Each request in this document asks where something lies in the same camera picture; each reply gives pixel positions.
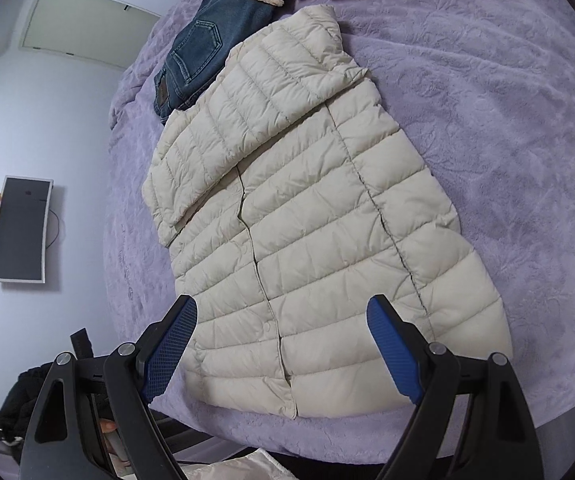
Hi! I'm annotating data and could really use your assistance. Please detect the cream quilted puffer jacket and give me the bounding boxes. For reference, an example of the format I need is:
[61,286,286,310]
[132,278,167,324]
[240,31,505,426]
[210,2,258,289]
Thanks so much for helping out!
[142,6,512,418]

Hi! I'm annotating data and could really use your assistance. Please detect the white quilted sleeve forearm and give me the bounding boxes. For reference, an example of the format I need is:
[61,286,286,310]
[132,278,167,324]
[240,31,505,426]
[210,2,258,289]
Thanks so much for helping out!
[180,448,296,480]

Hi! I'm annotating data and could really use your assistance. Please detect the person's right hand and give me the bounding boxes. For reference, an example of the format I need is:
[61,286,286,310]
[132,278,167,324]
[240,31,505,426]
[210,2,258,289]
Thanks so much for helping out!
[100,418,131,471]

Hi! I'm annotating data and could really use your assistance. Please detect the purple textured bedspread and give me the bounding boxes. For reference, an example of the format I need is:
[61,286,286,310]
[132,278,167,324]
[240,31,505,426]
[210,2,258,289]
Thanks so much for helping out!
[104,0,575,478]

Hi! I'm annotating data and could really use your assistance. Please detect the blue denim jeans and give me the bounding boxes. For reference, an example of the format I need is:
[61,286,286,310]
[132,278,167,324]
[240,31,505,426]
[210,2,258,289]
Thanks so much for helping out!
[153,0,278,122]

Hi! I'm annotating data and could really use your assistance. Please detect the white door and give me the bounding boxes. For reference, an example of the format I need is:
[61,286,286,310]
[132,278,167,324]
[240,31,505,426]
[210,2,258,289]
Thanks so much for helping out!
[22,0,158,68]

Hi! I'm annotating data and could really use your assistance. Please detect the grey wall-mounted panel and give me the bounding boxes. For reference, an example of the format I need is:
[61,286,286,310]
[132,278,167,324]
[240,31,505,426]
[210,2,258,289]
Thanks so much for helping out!
[0,176,53,284]

